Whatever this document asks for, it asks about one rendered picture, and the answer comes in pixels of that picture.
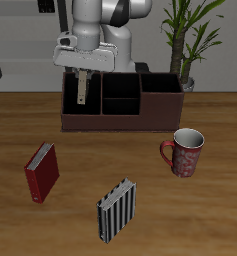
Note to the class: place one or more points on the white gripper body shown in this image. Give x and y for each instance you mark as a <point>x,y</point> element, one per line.
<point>90,59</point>

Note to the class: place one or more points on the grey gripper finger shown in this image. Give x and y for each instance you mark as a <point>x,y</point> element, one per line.
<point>82,90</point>

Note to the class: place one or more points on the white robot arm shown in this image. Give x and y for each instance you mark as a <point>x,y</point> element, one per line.
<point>86,23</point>

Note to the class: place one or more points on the dark brown desk caddy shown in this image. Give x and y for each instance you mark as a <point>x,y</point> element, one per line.
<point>156,110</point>

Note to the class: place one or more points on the red book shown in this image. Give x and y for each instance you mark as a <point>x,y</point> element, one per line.
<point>45,175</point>

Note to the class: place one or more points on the black and white striped book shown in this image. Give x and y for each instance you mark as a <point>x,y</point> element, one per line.
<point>120,211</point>

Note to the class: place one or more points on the green pot plant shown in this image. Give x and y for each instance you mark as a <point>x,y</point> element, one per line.
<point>177,50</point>

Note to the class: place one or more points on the red patterned mug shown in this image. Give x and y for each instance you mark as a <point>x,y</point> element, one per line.
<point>186,156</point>

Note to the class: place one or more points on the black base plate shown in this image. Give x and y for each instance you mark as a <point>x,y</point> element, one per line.
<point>142,67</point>

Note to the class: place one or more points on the black wall panel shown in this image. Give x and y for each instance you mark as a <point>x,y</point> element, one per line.
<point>46,5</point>

